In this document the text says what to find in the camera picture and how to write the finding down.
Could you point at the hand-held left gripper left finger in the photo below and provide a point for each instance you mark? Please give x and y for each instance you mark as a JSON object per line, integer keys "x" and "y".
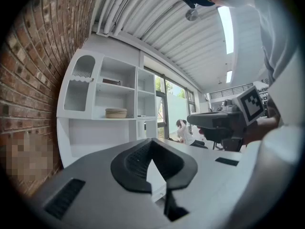
{"x": 128, "y": 170}

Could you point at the person's right hand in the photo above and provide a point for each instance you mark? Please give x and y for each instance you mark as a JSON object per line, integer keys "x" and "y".
{"x": 261, "y": 130}

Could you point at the white shelving unit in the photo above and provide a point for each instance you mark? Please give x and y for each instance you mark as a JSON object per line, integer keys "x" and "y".
{"x": 112, "y": 94}

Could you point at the white shelf surface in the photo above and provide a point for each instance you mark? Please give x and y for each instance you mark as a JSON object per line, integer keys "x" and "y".
{"x": 95, "y": 150}

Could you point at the dark slim book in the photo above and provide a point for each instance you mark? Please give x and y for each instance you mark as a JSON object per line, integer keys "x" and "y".
{"x": 141, "y": 115}

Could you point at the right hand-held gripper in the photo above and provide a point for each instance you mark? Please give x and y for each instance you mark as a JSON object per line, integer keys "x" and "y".
{"x": 252, "y": 104}

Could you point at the bundle of white ceiling pipes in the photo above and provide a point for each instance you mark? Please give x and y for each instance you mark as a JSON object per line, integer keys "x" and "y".
{"x": 114, "y": 8}

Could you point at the dark mezzanine railing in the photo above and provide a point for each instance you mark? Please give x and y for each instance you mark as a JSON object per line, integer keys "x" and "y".
{"x": 231, "y": 90}

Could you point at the beige woven rope basket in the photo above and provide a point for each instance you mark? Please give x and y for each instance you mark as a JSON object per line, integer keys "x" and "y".
{"x": 116, "y": 113}

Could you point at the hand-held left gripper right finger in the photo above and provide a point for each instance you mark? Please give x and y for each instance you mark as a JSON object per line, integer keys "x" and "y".
{"x": 178, "y": 170}

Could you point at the dark window frame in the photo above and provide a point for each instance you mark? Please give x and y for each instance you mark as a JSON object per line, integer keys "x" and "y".
{"x": 164, "y": 99}

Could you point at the ceiling light panel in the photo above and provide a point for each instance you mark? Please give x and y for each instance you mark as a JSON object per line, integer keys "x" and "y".
{"x": 226, "y": 30}
{"x": 229, "y": 76}

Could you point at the frosted glass panel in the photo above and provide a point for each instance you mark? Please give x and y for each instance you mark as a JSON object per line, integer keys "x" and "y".
{"x": 177, "y": 116}

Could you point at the white arched ribbed-glass cabinet door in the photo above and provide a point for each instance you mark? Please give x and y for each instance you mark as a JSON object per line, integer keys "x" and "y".
{"x": 78, "y": 96}

